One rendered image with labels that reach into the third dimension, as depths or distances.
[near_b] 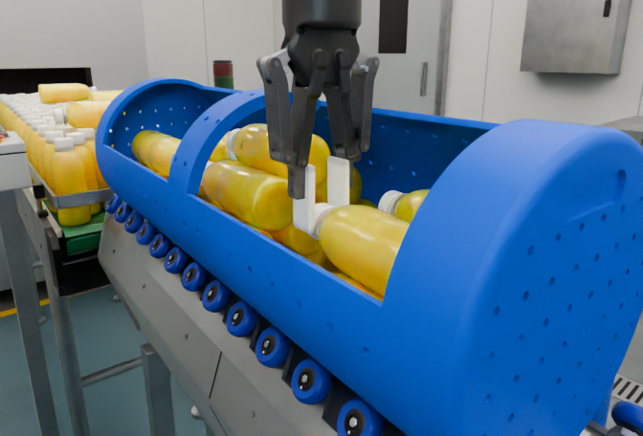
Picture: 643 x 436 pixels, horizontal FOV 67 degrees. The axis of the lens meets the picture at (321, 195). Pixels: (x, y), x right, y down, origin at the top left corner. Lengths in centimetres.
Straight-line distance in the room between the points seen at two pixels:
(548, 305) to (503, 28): 398
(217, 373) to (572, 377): 43
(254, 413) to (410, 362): 32
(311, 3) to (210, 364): 48
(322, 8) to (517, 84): 381
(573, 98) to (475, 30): 100
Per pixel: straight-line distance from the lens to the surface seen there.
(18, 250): 135
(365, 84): 51
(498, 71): 430
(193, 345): 76
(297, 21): 46
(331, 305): 38
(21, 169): 122
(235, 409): 66
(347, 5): 46
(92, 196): 123
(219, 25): 603
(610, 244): 43
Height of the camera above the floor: 128
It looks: 16 degrees down
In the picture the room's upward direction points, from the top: straight up
